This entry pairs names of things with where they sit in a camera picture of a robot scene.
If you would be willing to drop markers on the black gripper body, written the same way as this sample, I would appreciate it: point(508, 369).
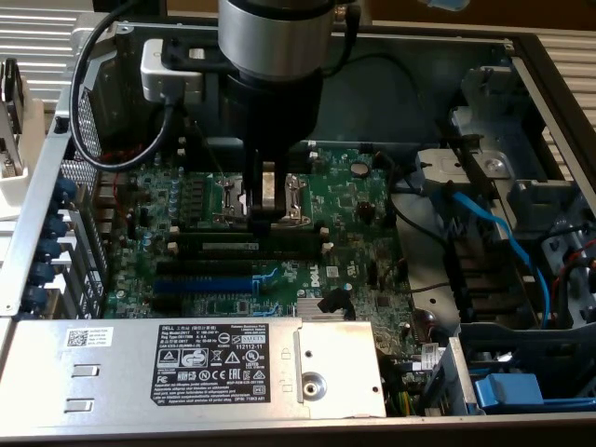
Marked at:
point(279, 112)

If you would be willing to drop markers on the green RAM stick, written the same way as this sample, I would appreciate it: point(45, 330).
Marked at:
point(223, 245)

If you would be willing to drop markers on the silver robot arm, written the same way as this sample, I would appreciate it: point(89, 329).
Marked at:
point(274, 37)

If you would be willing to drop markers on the black RAM slot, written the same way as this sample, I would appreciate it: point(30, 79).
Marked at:
point(221, 153)
point(221, 160)
point(223, 256)
point(233, 168)
point(221, 144)
point(209, 229)
point(327, 247)

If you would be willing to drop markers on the metal CPU socket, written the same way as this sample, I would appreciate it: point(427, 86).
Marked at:
point(297, 200)

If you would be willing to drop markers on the long black expansion slot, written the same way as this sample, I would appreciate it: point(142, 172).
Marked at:
point(205, 267)

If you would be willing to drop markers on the thin socket locking lever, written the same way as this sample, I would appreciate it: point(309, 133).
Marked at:
point(209, 149)

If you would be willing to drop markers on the blue expansion slot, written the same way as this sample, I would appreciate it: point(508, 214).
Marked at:
point(200, 285)

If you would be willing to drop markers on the green motherboard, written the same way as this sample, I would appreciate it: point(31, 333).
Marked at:
point(354, 223)

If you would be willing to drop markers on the round coin battery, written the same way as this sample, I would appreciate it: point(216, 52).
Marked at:
point(358, 168)

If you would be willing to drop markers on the silver finned heatsink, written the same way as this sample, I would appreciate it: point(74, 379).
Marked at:
point(307, 309)

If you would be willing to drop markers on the grey metal PC case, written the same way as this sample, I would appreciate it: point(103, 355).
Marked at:
point(396, 93)

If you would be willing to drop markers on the short black expansion slot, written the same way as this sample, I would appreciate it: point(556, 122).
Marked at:
point(167, 305)

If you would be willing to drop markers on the metal port block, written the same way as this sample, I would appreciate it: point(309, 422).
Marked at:
point(112, 195)

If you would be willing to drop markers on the blue card latch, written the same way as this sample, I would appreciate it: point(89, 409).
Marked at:
point(47, 250)
point(35, 298)
point(58, 224)
point(41, 274)
point(66, 193)

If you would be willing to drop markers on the silver power supply unit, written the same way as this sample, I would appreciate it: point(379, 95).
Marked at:
point(116, 372)

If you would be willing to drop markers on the grey metal disk bay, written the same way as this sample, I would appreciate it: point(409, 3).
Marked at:
point(526, 195)

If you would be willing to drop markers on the blue plastic drive latch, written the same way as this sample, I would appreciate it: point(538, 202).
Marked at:
point(507, 391)

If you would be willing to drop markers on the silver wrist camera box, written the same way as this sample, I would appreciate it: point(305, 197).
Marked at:
point(172, 70)

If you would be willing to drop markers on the black ribbed plastic bracket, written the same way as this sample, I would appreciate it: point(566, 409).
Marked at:
point(489, 279)

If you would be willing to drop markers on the graphics card with bracket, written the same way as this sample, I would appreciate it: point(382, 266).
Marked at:
point(16, 93)

